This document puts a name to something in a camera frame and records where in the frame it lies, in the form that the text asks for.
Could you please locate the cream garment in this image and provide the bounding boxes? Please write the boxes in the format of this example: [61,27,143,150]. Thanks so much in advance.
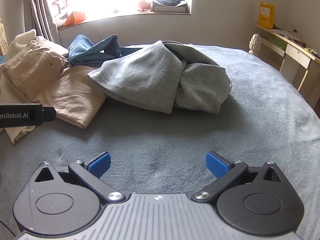
[0,29,69,144]

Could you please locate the grey sweatshirt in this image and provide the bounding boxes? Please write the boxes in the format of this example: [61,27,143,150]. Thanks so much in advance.
[87,40,232,115]

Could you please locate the pile of papers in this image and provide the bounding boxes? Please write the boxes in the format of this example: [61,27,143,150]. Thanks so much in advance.
[274,24,320,55]

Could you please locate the light tan folded garment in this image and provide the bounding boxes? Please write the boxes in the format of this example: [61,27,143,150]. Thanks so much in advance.
[32,65,108,130]

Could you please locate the cream carved headboard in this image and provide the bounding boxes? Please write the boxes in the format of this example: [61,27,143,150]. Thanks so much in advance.
[0,17,9,57]

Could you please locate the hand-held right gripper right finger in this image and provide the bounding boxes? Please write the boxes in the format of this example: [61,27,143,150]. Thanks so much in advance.
[191,151,287,202]

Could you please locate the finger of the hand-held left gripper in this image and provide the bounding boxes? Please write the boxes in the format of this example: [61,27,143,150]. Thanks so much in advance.
[42,107,56,122]

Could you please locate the blue jeans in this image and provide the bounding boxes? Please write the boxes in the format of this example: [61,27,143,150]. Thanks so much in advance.
[68,34,147,67]

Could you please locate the cardboard box of dark clothes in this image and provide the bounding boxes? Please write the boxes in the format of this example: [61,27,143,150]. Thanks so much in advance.
[152,0,188,13]

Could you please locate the white bedpost finial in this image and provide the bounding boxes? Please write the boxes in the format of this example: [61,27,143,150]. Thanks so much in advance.
[248,33,262,55]

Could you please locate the green sheet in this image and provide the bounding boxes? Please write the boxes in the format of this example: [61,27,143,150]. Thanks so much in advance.
[262,36,288,49]

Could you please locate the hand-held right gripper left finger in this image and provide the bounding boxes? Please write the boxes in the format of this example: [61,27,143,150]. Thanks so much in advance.
[34,151,125,204]

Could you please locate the yellow box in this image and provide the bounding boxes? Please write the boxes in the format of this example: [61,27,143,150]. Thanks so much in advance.
[258,2,275,29]

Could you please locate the orange box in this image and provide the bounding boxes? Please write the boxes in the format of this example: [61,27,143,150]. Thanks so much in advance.
[64,11,87,27]

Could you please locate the cream desk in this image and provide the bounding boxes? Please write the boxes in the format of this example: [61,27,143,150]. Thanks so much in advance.
[255,24,320,108]

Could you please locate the pink round pot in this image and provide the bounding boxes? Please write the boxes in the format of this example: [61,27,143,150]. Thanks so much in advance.
[137,0,152,12]

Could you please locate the grey curtain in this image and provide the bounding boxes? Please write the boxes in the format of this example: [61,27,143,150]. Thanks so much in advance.
[22,0,62,46]

